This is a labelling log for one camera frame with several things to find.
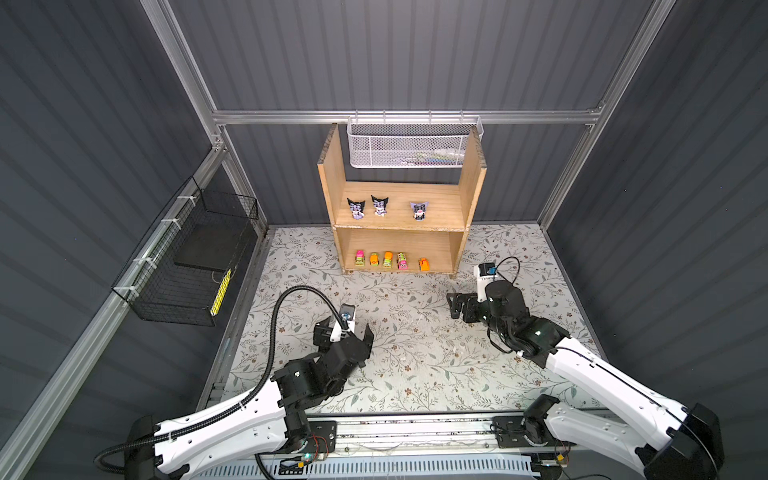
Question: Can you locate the black purple figurine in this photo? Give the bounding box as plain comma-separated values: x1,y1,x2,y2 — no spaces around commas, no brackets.
347,199,366,220
410,202,429,221
371,196,389,217

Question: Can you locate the pink green toy truck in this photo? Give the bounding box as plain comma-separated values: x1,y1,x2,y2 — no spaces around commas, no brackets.
397,252,408,270

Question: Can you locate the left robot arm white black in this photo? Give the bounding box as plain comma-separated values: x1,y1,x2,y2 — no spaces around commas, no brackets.
93,285,374,479

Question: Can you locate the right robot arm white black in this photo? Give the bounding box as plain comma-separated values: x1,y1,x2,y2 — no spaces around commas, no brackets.
446,280,724,479

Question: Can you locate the wooden two-tier shelf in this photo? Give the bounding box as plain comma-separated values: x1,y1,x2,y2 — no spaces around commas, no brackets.
317,125,487,278

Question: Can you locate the yellow green marker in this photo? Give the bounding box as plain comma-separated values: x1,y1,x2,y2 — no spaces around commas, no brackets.
209,269,232,317

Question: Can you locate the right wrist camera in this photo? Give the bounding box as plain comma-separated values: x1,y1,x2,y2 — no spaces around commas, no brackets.
473,262,496,303

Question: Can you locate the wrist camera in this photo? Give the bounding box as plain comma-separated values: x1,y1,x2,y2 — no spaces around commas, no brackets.
330,304,355,343
473,262,496,303

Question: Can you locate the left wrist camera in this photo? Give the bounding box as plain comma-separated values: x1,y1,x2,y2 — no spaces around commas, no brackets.
330,304,355,343

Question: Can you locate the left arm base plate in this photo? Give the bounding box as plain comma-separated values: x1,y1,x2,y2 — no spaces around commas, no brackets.
298,419,338,454

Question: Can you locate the aluminium rail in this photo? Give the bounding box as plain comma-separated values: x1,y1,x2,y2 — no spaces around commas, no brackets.
239,409,655,457

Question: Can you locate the white ribbed cable duct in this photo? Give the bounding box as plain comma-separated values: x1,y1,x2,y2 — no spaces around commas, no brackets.
191,453,541,480

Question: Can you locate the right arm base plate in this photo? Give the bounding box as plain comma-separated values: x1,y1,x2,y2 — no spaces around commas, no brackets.
490,415,529,448

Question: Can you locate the black wire basket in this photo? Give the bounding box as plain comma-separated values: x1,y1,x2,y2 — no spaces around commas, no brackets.
112,179,259,327

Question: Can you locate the white wire mesh basket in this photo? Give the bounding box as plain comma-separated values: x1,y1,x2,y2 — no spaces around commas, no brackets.
346,120,484,169

